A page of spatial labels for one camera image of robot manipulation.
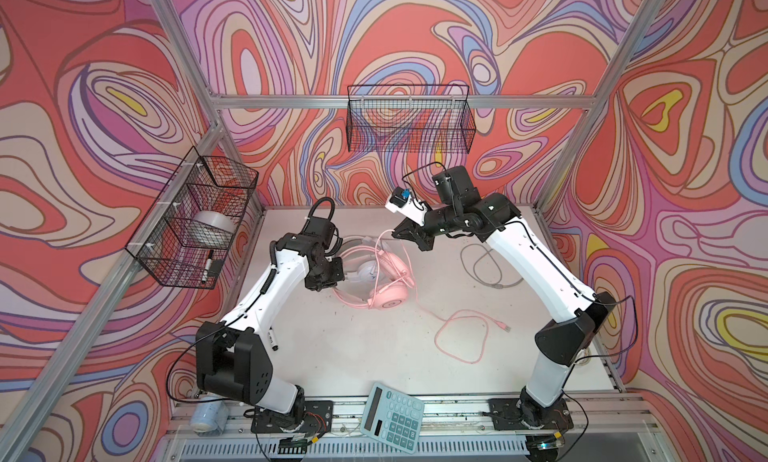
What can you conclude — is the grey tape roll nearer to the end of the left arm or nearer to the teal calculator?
the end of the left arm

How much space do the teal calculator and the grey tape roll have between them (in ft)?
1.77

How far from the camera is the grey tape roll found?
713mm

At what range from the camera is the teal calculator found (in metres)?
0.70

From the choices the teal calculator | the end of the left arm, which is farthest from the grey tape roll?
the teal calculator
